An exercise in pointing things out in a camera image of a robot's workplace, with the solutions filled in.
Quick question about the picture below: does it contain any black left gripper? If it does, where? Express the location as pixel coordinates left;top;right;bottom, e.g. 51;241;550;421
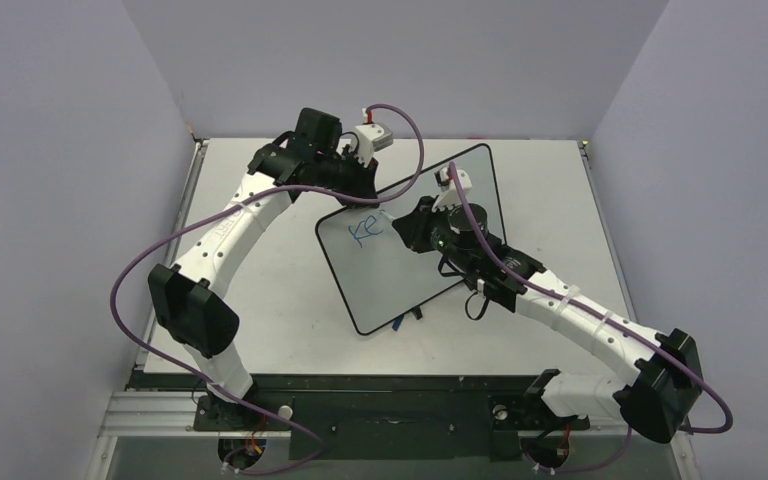
316;145;379;211

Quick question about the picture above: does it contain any white whiteboard black frame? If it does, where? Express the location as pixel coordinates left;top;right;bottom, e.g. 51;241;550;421
315;143;506;336

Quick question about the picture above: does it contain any blue marker cap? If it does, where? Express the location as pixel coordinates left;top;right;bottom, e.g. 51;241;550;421
392;315;404;331

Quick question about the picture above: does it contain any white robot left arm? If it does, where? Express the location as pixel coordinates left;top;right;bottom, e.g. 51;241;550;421
148;108;393;430

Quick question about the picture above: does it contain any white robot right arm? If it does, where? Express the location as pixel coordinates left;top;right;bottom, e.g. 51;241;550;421
392;196;702;443

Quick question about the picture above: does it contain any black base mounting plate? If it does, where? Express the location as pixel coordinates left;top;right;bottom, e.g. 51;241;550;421
125;369;591;462

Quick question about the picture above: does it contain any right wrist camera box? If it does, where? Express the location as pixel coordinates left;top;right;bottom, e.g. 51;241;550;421
432;167;472;212

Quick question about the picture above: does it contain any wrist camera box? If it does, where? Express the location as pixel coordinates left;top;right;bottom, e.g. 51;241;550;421
351;123;394;166
432;167;472;212

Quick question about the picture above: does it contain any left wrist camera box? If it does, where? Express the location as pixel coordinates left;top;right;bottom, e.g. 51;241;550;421
351;123;394;166

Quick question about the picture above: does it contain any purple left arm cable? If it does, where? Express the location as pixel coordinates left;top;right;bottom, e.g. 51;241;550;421
109;102;426;478

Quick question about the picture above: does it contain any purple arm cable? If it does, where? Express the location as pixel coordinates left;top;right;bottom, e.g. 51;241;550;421
446;161;735;475
109;102;426;478

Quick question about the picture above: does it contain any aluminium table frame rail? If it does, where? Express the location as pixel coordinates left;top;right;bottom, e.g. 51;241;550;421
95;137;210;480

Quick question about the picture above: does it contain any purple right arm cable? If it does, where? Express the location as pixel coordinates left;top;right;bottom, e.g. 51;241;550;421
446;161;735;475

